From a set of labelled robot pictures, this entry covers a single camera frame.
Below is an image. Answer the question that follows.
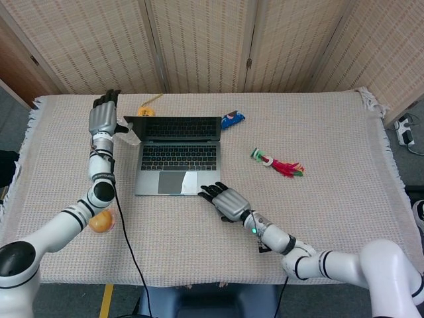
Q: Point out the clear plastic water bottle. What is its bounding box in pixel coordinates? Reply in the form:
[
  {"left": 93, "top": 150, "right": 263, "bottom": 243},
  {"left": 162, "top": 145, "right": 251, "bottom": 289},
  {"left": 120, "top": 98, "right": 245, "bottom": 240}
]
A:
[{"left": 123, "top": 121, "right": 140, "bottom": 147}]

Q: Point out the yellow tape measure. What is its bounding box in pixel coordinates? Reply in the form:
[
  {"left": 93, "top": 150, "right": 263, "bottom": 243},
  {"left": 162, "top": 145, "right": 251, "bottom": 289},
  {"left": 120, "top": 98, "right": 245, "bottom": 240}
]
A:
[{"left": 137, "top": 93, "right": 164, "bottom": 117}]

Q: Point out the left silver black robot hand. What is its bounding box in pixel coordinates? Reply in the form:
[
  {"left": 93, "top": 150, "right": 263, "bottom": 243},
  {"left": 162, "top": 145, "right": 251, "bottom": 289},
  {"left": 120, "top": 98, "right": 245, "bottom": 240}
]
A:
[{"left": 88, "top": 89, "right": 130, "bottom": 136}]

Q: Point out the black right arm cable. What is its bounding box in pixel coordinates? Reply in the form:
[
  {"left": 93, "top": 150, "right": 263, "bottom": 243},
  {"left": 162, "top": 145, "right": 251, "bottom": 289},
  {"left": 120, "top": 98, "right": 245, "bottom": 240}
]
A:
[{"left": 251, "top": 211, "right": 289, "bottom": 318}]

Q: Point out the blue snack packet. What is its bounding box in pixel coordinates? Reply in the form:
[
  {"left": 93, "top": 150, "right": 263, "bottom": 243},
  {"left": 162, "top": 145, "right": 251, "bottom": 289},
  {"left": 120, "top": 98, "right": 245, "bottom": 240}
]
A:
[{"left": 221, "top": 111, "right": 246, "bottom": 130}]

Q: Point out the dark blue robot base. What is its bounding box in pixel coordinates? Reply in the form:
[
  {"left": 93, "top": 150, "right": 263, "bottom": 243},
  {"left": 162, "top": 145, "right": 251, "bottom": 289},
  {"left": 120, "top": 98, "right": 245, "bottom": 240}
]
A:
[{"left": 137, "top": 284, "right": 279, "bottom": 318}]

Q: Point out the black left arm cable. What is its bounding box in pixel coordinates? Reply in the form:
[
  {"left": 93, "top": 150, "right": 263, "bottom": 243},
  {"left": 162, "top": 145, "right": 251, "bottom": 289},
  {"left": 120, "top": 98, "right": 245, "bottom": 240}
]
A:
[{"left": 89, "top": 145, "right": 154, "bottom": 318}]

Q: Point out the woven folding screen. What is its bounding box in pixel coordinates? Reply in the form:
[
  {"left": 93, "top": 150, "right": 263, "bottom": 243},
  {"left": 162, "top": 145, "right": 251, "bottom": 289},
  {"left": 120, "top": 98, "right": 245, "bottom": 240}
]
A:
[{"left": 0, "top": 0, "right": 424, "bottom": 127}]

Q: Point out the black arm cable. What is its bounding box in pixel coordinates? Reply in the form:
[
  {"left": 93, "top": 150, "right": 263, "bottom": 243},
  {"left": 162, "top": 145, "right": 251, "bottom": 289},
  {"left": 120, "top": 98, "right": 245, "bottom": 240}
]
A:
[
  {"left": 251, "top": 211, "right": 289, "bottom": 318},
  {"left": 89, "top": 145, "right": 154, "bottom": 318}
]

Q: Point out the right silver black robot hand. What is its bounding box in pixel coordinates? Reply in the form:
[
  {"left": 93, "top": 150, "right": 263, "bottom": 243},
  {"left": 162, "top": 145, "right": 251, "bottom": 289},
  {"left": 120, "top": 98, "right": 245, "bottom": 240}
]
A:
[{"left": 197, "top": 181, "right": 252, "bottom": 223}]

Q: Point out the white woven tablecloth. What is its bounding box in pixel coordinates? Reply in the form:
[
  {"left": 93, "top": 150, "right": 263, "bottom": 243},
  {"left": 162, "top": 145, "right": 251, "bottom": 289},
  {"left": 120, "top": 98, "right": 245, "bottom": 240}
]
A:
[{"left": 0, "top": 86, "right": 424, "bottom": 289}]

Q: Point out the white power strip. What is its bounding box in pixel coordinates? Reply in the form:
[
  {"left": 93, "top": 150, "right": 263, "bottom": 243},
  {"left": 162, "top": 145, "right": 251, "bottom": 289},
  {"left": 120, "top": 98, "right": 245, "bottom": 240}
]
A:
[{"left": 394, "top": 114, "right": 417, "bottom": 146}]

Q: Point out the orange fruit jelly cup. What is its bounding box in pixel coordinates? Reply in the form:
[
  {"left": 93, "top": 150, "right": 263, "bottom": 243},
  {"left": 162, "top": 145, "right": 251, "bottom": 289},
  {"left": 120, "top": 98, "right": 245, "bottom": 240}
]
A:
[{"left": 87, "top": 208, "right": 117, "bottom": 235}]

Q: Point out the pink green feather shuttlecock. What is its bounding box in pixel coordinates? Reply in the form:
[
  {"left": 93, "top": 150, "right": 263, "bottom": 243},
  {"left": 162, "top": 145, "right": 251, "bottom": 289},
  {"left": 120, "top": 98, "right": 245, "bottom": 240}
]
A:
[{"left": 250, "top": 148, "right": 306, "bottom": 179}]

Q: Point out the silver laptop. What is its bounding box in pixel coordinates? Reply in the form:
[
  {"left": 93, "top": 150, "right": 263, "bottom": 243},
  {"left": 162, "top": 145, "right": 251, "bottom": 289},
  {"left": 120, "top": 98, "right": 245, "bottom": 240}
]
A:
[{"left": 123, "top": 115, "right": 223, "bottom": 197}]

